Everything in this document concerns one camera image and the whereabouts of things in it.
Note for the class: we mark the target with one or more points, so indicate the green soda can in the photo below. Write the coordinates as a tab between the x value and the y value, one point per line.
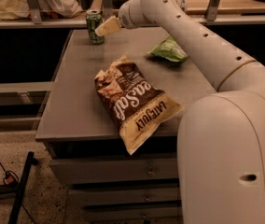
93	20

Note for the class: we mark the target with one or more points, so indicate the green chip bag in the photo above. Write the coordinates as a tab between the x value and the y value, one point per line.
168	49

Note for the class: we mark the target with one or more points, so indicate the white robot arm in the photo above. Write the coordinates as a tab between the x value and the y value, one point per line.
221	137

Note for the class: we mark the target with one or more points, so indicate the black stand leg left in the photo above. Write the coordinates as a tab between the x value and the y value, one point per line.
16	187

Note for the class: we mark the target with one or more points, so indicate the grey metal bracket left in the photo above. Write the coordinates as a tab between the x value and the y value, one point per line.
34	11

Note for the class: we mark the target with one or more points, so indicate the grey metal bracket middle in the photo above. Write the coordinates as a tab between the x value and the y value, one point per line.
107	0

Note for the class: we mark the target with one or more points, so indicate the grey metal bracket right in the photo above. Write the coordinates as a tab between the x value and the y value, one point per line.
212	9

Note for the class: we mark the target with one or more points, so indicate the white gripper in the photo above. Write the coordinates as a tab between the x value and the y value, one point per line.
123	19

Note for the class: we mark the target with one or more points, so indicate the grey metal bracket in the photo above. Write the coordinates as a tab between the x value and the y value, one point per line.
212	9
107	0
34	11

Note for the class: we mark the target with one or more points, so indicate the grey drawer cabinet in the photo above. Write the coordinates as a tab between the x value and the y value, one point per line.
105	182

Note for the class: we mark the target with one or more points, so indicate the brown sea salt chip bag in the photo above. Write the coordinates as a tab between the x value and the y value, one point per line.
134	105

